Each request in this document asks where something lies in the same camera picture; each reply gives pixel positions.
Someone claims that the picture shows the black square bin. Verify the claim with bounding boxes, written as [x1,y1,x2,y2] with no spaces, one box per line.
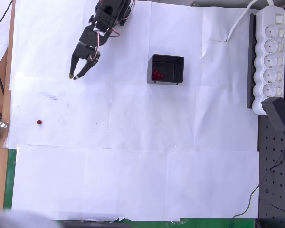
[146,54,185,86]

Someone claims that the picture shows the white paper table cover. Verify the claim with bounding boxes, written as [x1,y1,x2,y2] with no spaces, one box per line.
[7,0,261,222]

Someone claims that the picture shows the green cutting mat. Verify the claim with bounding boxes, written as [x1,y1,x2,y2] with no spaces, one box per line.
[3,147,256,228]

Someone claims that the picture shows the dark flat device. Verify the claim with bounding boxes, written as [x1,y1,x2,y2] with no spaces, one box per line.
[60,220,132,228]

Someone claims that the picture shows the blurred grey object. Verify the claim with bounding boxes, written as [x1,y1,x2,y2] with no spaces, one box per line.
[0,201,60,228]

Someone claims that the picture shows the black tray under strip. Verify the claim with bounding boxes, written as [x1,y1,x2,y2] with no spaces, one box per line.
[246,13,257,110]

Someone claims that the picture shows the white power strip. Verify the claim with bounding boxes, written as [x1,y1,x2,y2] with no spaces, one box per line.
[251,5,285,116]

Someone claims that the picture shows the black power adapter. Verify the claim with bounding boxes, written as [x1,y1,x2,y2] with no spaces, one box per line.
[261,96,285,133]

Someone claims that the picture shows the black perforated pegboard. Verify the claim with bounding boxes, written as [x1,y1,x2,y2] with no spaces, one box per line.
[258,113,285,228]

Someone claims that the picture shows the white power cable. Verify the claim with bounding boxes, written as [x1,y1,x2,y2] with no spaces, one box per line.
[226,0,276,42]

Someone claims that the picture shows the thin black adapter cable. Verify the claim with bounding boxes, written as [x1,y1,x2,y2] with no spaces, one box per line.
[228,130,285,228]

